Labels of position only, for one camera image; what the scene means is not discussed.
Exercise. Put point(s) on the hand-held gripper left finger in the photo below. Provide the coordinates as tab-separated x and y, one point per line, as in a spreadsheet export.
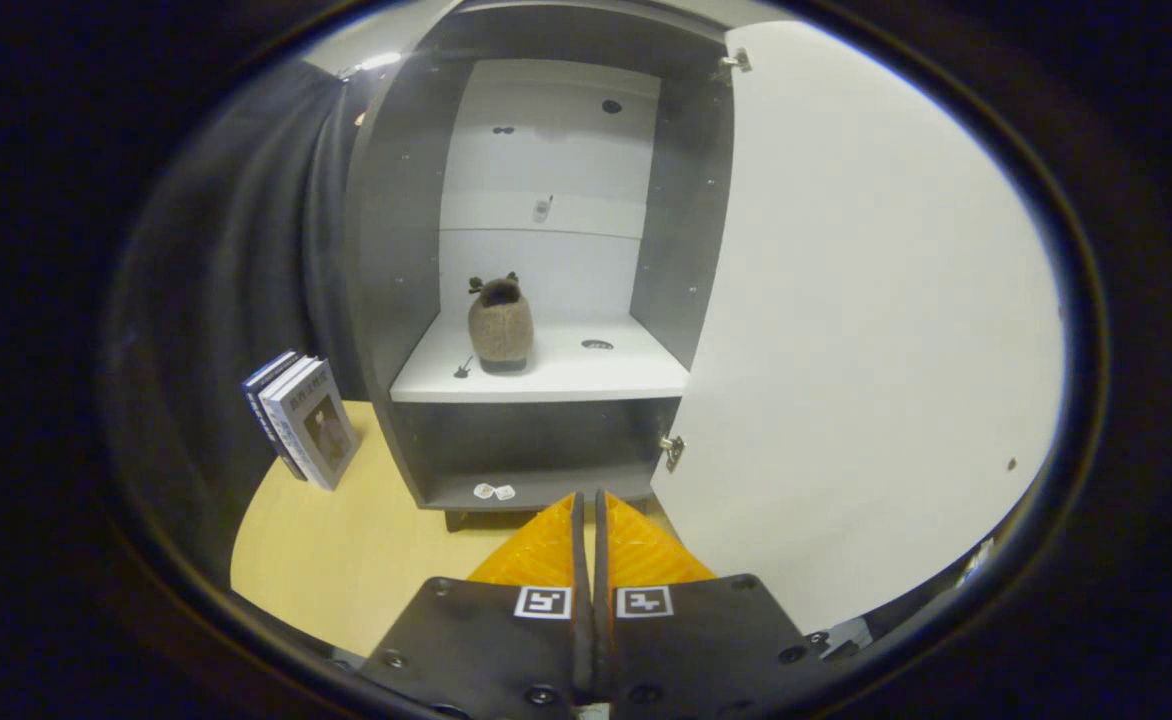
580	640

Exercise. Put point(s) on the grey portrait cover book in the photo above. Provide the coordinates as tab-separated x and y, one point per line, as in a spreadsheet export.
321	430

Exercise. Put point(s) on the blue spine book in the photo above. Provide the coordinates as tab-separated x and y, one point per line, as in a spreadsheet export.
258	400
281	422

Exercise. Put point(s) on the metal door hinge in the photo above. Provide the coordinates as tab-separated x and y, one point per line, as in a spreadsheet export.
736	62
672	450

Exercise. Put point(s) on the brown fluffy shoe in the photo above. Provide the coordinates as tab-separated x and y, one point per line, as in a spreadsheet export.
499	330

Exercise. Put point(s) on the black backdrop cloth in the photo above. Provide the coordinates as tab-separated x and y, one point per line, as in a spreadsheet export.
226	250

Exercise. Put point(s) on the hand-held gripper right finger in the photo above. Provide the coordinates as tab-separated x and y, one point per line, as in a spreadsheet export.
606	620

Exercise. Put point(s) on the white shoe cabinet door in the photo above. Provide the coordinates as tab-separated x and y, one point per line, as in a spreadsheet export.
866	300

